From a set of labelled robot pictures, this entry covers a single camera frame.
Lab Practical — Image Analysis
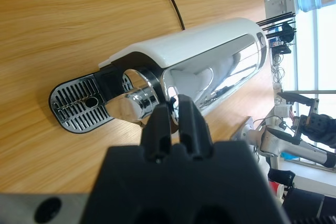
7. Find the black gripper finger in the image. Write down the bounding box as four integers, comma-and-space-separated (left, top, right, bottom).
175, 94, 215, 161
140, 103, 174, 164

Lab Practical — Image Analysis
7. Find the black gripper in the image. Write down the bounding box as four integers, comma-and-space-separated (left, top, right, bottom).
266, 91, 336, 148

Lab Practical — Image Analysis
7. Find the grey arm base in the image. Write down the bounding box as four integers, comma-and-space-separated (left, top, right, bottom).
230, 115, 255, 141

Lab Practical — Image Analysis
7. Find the white capsule coffee machine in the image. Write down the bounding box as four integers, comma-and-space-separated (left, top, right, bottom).
98, 17, 270, 130

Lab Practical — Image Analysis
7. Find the red white paper cup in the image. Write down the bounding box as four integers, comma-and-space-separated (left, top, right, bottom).
270, 182, 286, 199

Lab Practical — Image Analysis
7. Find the metal grille drip tray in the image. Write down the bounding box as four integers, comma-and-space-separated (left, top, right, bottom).
48, 74, 117, 134

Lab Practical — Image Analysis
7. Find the black background equipment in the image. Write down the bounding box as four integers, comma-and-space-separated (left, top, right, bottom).
283, 188, 336, 224

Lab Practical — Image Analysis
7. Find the black capsule holder with rods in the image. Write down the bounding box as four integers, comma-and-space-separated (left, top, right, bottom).
256, 11, 298, 54

